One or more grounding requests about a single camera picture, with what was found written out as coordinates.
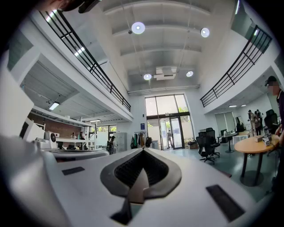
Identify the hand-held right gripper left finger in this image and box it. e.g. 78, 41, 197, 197
42, 148, 144, 227

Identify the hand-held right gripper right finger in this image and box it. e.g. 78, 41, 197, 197
127, 148, 264, 227

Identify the black office chair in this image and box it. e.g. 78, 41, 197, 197
205, 127, 221, 159
196, 135, 216, 165
264, 109, 279, 134

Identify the white shelf rack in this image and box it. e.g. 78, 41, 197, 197
28, 105, 98, 151

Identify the white metal cabinet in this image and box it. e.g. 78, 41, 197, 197
113, 132, 128, 153

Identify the white machine with round fan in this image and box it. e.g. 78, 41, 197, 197
43, 130, 60, 149

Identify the clothes rack with coats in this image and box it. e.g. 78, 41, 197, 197
130, 131, 153, 149

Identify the glass entrance door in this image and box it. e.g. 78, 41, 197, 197
144, 94, 195, 151

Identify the white desk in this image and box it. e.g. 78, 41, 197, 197
232, 130, 253, 146

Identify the round wooden table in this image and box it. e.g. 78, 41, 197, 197
234, 134, 280, 187

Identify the white ceiling air conditioner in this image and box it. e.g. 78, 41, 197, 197
153, 66, 178, 81

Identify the black balcony railing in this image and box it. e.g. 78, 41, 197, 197
200, 24, 273, 108
39, 9, 131, 113

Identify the black head-mounted camera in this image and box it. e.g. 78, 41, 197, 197
78, 0, 102, 14

